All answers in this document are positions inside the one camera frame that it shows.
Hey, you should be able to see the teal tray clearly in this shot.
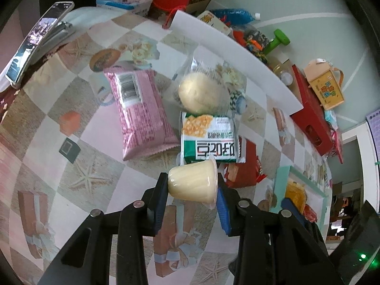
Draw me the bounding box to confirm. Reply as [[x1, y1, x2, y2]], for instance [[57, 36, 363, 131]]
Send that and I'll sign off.
[[269, 166, 332, 239]]

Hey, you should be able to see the blue water bottle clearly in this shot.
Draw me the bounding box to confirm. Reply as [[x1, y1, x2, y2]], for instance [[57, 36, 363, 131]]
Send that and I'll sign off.
[[211, 8, 261, 26]]

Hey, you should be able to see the pink snack bag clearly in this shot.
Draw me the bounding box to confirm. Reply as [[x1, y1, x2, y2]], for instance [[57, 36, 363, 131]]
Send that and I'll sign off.
[[104, 66, 180, 161]]

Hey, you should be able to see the beige carry box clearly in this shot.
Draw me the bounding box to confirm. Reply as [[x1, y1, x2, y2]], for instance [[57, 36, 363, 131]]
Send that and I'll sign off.
[[304, 59, 345, 110]]

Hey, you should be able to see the green dumbbell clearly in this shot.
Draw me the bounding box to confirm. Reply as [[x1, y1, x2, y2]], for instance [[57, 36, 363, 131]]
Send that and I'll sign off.
[[263, 29, 290, 55]]

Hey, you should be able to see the toy pile in box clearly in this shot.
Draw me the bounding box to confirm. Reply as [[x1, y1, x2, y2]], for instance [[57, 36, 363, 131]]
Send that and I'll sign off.
[[233, 28, 270, 64]]

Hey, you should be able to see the red candy packet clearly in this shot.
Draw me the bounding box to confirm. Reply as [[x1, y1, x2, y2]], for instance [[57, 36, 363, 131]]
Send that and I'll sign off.
[[223, 136, 267, 189]]

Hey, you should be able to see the green white snack packet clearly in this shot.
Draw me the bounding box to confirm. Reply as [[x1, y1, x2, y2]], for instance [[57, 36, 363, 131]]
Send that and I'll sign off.
[[180, 112, 246, 165]]

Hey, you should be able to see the orange yellow cake packet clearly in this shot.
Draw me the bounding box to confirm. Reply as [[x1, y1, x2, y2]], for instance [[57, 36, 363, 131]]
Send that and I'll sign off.
[[285, 181, 307, 214]]

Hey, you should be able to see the large red gift box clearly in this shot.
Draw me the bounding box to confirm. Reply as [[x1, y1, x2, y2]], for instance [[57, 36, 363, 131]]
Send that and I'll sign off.
[[291, 64, 333, 156]]

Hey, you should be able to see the white card box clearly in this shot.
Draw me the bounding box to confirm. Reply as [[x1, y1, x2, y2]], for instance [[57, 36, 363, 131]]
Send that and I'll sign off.
[[197, 10, 232, 35]]

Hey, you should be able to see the cream jelly cup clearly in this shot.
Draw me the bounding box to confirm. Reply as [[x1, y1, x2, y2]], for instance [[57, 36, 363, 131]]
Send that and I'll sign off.
[[167, 156, 218, 209]]

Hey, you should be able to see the white foam board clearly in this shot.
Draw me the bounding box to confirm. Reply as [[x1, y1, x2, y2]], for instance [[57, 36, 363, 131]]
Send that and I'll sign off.
[[171, 10, 303, 115]]

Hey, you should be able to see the round bun in wrapper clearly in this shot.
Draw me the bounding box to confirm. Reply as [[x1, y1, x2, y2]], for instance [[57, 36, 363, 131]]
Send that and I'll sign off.
[[170, 57, 230, 115]]

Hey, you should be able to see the smartphone on stand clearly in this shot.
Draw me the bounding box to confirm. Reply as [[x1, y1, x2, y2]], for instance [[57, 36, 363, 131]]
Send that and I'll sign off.
[[5, 1, 75, 89]]

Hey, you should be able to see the small clear bottle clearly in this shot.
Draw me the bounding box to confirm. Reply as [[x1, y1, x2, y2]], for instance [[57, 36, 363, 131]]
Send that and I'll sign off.
[[267, 57, 294, 86]]

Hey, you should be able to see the red snack bag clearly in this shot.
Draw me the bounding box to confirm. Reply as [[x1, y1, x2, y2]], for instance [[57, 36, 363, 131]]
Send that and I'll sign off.
[[303, 204, 318, 223]]

